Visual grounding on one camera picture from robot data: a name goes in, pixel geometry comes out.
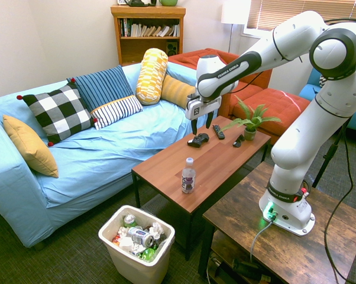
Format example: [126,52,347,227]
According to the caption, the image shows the light blue sofa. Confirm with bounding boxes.
[0,62,200,249]

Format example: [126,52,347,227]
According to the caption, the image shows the black cable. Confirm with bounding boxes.
[323,17,356,284]

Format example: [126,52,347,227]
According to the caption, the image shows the clear plastic bottle purple label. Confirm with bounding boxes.
[181,157,196,195]

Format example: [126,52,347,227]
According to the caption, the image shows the wooden coffee table black frame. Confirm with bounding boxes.
[131,115,272,262]

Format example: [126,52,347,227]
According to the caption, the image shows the orange armchair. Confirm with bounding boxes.
[167,47,273,119]

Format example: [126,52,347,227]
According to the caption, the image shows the black game controller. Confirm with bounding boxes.
[187,133,211,148]

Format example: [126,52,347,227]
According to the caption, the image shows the orange ottoman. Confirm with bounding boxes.
[230,88,312,146]

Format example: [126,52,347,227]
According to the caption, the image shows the white navy striped pillow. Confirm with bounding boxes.
[89,94,144,131]

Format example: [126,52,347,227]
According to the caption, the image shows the black tripod stand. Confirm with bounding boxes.
[312,117,352,189]

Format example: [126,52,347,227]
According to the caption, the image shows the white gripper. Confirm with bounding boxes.
[185,93,222,137]

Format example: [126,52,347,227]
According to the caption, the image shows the cream plastic trash bin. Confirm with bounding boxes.
[98,205,176,284]

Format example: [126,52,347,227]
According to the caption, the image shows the wooden window blinds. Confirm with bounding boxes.
[245,0,356,32]

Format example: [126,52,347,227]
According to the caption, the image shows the mustard yellow square pillow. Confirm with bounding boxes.
[2,114,60,179]

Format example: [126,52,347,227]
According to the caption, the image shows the potted green fern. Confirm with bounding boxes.
[219,95,283,142]

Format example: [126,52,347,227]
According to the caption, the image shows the large crumpled white tissue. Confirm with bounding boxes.
[118,235,139,253]

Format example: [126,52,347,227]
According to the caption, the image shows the green plastic wrapper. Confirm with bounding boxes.
[138,247,158,263]

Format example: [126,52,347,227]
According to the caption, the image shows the mustard striped bolster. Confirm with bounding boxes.
[160,74,197,110]

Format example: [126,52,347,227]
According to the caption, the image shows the yellow white patterned bolster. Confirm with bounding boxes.
[135,48,169,106]

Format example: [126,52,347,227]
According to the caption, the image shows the blue striped pillow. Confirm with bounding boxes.
[66,64,137,113]

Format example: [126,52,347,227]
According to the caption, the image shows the black remote control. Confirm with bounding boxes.
[212,124,226,140]

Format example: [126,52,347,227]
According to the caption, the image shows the rustic brown wooden table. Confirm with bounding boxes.
[198,161,356,284]

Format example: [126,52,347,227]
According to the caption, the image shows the wooden bookshelf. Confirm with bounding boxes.
[110,5,187,67]

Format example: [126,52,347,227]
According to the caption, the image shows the white shade floor lamp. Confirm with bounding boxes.
[221,0,253,54]

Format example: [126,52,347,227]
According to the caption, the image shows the grey cable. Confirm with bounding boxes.
[249,218,274,263]

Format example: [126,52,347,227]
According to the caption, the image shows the black white checkered pillow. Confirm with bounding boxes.
[17,77,99,148]

